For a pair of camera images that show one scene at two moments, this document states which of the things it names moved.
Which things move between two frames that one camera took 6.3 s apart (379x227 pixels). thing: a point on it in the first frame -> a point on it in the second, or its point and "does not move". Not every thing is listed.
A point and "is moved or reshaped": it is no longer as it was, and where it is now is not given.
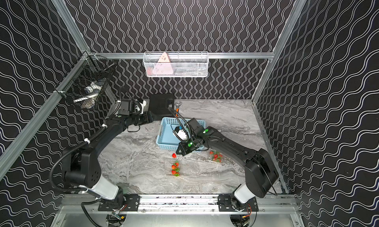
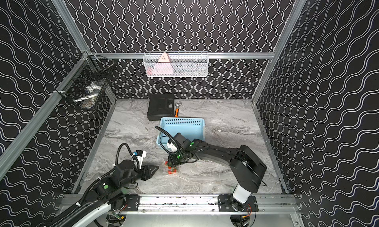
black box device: [159, 105] does not move
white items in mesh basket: [89, 101] does not move
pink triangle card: [164, 66] does not move
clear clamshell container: [176, 169] is moved or reshaped
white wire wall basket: [182, 64] does not move
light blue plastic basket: [166, 138] does not move
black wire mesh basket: [83, 84] does not move
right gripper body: [187, 146] -> [176, 159]
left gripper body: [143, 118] -> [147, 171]
